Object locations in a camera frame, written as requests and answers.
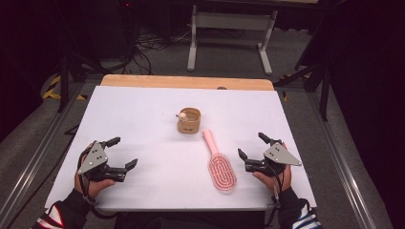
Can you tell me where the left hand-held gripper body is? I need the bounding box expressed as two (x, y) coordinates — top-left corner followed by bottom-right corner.
(76, 140), (128, 183)

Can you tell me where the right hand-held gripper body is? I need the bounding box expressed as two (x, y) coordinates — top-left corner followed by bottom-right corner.
(244, 141), (303, 177)

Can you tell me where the pink hairbrush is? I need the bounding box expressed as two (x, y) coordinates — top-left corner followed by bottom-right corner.
(202, 128), (238, 192)

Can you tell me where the tan cup with small figure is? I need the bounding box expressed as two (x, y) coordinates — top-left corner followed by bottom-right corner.
(176, 107), (203, 135)

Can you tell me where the person's right hand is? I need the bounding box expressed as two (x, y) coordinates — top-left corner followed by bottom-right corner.
(252, 142), (293, 196)

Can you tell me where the person's left hand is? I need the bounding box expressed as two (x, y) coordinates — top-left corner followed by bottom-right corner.
(74, 142), (117, 200)

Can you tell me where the white board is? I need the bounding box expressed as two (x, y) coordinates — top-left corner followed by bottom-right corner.
(44, 85), (318, 213)

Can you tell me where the black metal stand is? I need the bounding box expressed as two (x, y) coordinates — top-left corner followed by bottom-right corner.
(56, 52), (108, 114)
(273, 58), (332, 122)

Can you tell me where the yellow black hazard tape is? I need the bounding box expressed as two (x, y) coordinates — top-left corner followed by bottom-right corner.
(42, 74), (88, 101)

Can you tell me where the wooden table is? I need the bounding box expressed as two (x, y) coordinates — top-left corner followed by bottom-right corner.
(100, 73), (275, 92)

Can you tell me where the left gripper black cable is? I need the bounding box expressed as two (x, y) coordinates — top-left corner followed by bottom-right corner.
(76, 147), (119, 221)

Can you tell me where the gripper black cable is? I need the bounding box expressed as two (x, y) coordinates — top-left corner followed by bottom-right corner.
(266, 165), (285, 228)
(76, 147), (119, 221)

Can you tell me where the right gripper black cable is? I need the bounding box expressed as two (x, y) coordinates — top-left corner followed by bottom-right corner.
(266, 165), (285, 228)

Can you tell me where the aluminium floor rail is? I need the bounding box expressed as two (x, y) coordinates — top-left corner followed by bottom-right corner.
(306, 92), (379, 229)
(0, 83), (86, 225)

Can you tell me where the tangle of black floor cables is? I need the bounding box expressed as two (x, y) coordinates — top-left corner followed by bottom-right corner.
(125, 27), (194, 75)

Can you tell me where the grey metal stand frame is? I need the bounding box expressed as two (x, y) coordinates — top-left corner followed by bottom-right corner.
(186, 4), (279, 76)

